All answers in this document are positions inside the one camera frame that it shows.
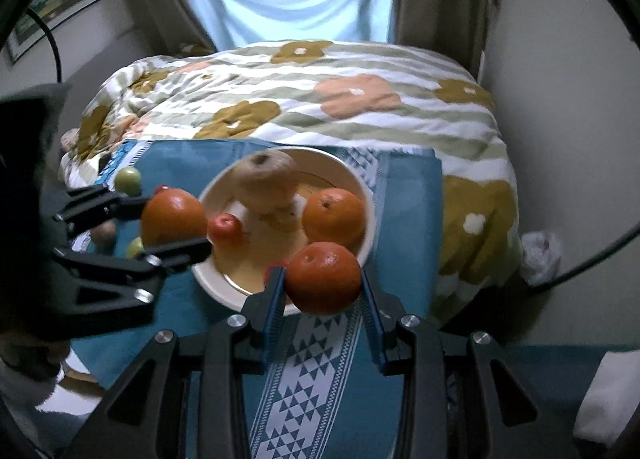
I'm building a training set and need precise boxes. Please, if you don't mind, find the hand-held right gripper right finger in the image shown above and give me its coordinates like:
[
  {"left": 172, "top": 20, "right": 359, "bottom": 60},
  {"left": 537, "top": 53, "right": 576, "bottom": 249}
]
[{"left": 360, "top": 269, "right": 581, "bottom": 459}]

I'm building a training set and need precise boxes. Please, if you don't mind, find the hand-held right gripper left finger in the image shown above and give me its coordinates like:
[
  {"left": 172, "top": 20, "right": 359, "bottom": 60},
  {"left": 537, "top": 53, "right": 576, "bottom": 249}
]
[{"left": 65, "top": 265, "right": 288, "bottom": 459}]

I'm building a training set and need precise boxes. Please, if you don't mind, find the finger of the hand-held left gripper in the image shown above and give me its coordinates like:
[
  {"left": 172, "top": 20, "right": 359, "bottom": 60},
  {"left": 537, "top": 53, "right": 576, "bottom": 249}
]
[
  {"left": 52, "top": 237, "right": 214, "bottom": 330},
  {"left": 52, "top": 186, "right": 152, "bottom": 241}
]

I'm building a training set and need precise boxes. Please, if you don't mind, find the orange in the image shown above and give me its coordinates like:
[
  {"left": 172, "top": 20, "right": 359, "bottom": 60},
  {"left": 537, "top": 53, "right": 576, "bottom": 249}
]
[
  {"left": 141, "top": 187, "right": 208, "bottom": 246},
  {"left": 284, "top": 241, "right": 362, "bottom": 316},
  {"left": 302, "top": 188, "right": 367, "bottom": 256}
]

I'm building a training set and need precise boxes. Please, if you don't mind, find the pale round fruit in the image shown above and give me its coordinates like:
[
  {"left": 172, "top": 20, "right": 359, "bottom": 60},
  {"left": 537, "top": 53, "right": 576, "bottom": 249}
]
[{"left": 231, "top": 149, "right": 301, "bottom": 224}]

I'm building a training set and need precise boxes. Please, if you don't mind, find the cream bowl with duck print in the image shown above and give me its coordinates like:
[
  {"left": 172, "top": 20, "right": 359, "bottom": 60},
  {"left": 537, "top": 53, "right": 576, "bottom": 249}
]
[{"left": 191, "top": 146, "right": 376, "bottom": 316}]

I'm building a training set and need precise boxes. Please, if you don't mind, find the blue patterned tablecloth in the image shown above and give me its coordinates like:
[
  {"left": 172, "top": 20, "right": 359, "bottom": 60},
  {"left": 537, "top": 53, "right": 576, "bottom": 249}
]
[{"left": 67, "top": 138, "right": 446, "bottom": 459}]

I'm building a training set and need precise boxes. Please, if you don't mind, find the grey headboard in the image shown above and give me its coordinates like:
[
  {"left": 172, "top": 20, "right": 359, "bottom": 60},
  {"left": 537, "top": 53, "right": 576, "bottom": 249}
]
[{"left": 47, "top": 26, "right": 166, "bottom": 110}]

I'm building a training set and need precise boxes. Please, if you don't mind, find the white crumpled plastic bag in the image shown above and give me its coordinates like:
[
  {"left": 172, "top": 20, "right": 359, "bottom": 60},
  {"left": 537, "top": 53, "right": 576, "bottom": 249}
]
[{"left": 520, "top": 230, "right": 563, "bottom": 285}]

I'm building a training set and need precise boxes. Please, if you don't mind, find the floral striped blanket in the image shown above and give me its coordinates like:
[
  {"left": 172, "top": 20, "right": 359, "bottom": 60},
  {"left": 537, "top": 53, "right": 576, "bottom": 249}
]
[{"left": 60, "top": 40, "right": 526, "bottom": 330}]

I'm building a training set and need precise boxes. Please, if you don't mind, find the white hanging garment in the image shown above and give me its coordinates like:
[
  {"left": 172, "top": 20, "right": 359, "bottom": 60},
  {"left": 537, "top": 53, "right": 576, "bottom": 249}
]
[{"left": 572, "top": 349, "right": 640, "bottom": 447}]

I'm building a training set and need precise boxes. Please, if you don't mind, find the black cable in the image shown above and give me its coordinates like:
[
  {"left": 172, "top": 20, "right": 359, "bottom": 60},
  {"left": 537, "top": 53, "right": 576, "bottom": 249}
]
[
  {"left": 24, "top": 8, "right": 63, "bottom": 86},
  {"left": 527, "top": 221, "right": 640, "bottom": 296}
]

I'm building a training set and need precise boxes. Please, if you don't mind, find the framed wall poster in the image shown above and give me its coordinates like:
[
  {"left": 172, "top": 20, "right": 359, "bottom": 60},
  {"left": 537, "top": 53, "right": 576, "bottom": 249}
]
[{"left": 5, "top": 0, "right": 105, "bottom": 64}]

